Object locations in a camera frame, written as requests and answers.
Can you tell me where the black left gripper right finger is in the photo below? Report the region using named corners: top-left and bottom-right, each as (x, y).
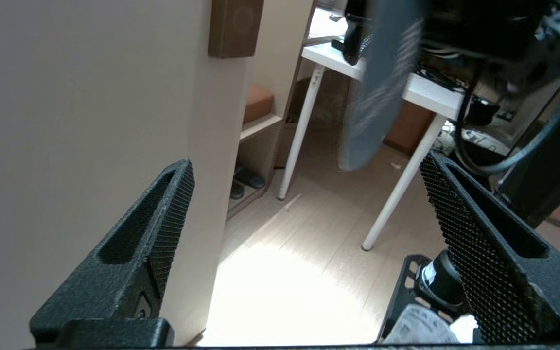
top-left (420, 152), bottom-right (560, 345)

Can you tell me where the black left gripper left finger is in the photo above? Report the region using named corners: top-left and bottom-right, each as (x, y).
top-left (30, 159), bottom-right (195, 348)

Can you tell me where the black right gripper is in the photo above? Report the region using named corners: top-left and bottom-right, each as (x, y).
top-left (341, 0), bottom-right (538, 66)

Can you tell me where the blue do-not-disturb door hanger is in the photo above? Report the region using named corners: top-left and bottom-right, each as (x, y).
top-left (338, 0), bottom-right (426, 172)

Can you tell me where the beige room door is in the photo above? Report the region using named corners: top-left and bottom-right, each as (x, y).
top-left (0, 0), bottom-right (254, 348)

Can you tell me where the white table leg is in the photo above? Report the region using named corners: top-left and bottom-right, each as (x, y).
top-left (278, 5), bottom-right (468, 252)

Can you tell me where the brown seat cushion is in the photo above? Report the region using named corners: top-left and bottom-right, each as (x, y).
top-left (244, 85), bottom-right (275, 124)

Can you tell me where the black robot torso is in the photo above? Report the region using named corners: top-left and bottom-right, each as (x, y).
top-left (496, 68), bottom-right (560, 229)

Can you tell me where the brown metal lock plate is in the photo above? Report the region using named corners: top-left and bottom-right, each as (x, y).
top-left (208, 0), bottom-right (264, 59)

